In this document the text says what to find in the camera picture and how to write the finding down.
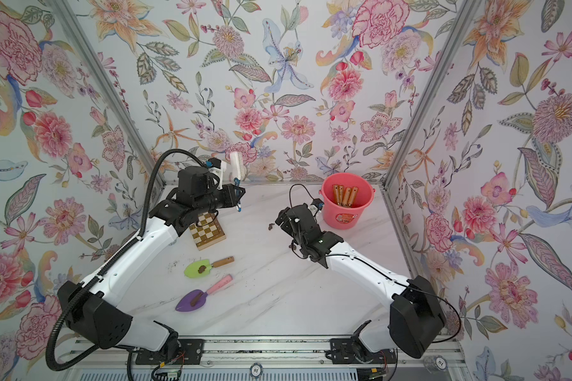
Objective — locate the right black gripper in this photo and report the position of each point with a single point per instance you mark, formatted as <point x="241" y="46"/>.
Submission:
<point x="287" y="228"/>

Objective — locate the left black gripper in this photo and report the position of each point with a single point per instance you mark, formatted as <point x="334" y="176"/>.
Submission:
<point x="232" y="199"/>

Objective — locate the pink plastic bucket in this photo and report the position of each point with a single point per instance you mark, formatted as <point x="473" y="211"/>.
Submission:
<point x="340" y="217"/>

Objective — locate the white blue cleaning brush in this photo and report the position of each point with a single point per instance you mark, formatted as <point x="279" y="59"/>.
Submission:
<point x="236" y="162"/>

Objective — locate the purple trowel pink handle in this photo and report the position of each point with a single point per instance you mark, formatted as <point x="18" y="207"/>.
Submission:
<point x="196" y="299"/>

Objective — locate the green hand fork wooden handle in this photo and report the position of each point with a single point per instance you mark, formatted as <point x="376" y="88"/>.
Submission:
<point x="341" y="194"/>

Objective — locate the yellow trowel wooden handle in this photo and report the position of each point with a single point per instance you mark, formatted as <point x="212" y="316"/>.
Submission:
<point x="336" y="193"/>

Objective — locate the green trowel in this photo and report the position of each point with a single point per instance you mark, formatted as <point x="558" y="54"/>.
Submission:
<point x="202" y="268"/>
<point x="352" y="197"/>
<point x="347" y="194"/>

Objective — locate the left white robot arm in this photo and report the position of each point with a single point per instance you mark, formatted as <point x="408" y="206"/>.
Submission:
<point x="91" y="307"/>

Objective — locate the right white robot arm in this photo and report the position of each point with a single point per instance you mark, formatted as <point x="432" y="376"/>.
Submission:
<point x="415" y="315"/>

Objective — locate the wooden chessboard box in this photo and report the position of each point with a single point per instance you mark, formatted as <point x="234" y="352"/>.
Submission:
<point x="207" y="231"/>

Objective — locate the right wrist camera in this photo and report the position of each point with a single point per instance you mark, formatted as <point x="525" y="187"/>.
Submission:
<point x="316" y="205"/>

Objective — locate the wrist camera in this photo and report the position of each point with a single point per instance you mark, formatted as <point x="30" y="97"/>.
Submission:
<point x="217" y="168"/>
<point x="316" y="205"/>

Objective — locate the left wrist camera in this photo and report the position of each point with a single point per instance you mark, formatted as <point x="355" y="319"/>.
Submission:
<point x="217" y="168"/>

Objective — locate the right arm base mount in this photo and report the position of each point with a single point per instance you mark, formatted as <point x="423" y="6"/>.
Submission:
<point x="350" y="350"/>

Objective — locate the aluminium front rail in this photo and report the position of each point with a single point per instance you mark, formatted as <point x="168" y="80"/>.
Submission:
<point x="308" y="358"/>

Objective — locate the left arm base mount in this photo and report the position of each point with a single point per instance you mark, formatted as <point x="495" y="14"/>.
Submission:
<point x="185" y="352"/>

